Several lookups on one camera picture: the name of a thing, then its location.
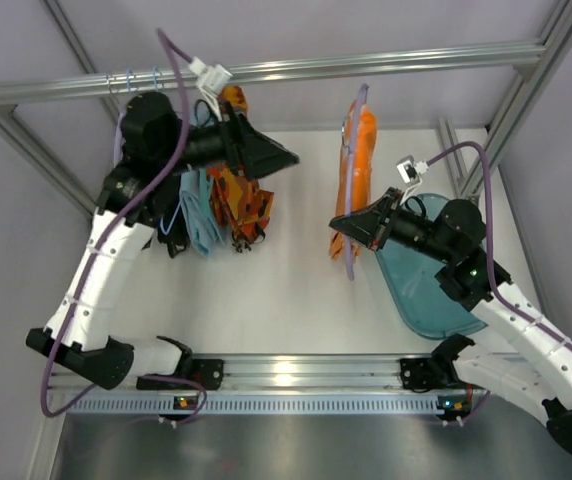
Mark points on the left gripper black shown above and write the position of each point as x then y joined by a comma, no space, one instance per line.
235,146

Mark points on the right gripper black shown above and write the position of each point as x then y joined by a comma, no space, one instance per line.
386,223

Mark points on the orange tie-dye trousers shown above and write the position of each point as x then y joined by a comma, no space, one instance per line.
363,149

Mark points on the lilac plastic hanger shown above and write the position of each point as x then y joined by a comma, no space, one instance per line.
348,200
118,134

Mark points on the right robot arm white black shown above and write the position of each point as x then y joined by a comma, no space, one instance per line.
505,309

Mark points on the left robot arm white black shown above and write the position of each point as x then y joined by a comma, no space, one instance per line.
157,148

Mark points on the camouflage orange trousers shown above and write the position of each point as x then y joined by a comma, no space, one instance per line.
239,205

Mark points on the light blue trousers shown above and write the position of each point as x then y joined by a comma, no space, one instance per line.
204,231

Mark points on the dark navy trousers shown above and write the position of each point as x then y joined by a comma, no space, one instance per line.
172,231

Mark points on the empty lilac plastic hanger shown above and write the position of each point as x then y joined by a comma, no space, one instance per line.
118,134

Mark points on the teal transparent plastic tub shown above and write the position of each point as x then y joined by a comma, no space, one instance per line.
433,263

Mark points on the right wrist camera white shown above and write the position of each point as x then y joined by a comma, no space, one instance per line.
411,173

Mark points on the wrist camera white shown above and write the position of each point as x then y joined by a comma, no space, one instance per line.
411,173
210,80

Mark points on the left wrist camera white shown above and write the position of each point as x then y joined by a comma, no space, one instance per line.
210,80

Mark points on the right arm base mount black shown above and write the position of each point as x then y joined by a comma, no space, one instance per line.
424,374

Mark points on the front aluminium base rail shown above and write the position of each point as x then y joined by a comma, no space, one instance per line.
291,372

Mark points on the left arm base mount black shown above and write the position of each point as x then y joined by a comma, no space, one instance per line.
207,372

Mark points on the aluminium hanging rail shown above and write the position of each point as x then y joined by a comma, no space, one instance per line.
515,54

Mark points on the slotted grey cable duct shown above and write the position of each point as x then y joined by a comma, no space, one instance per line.
167,404

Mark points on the right aluminium frame post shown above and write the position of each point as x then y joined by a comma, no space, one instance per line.
556,39

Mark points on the aluminium frame post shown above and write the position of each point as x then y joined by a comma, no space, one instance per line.
556,39
65,144

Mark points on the left aluminium frame post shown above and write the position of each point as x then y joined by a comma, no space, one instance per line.
65,144

